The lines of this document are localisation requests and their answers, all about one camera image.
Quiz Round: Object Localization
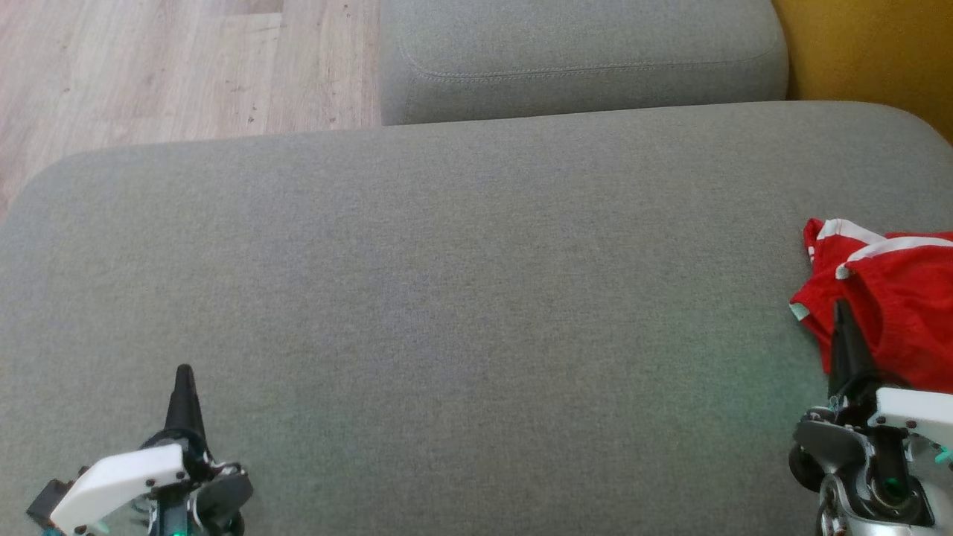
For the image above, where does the yellow sofa back cushion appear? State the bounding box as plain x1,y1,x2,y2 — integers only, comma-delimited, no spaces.
770,0,953,147

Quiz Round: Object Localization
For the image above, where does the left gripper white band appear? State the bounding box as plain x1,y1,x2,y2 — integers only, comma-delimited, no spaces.
47,364,255,536

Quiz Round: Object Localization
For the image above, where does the large grey sofa seat cushion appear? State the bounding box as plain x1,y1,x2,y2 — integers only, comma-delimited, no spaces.
0,100,953,536

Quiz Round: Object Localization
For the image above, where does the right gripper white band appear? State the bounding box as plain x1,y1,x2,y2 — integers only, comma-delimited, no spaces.
788,299,953,523

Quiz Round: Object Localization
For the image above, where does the red and white garment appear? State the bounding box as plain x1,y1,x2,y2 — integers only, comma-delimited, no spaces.
789,217,953,395

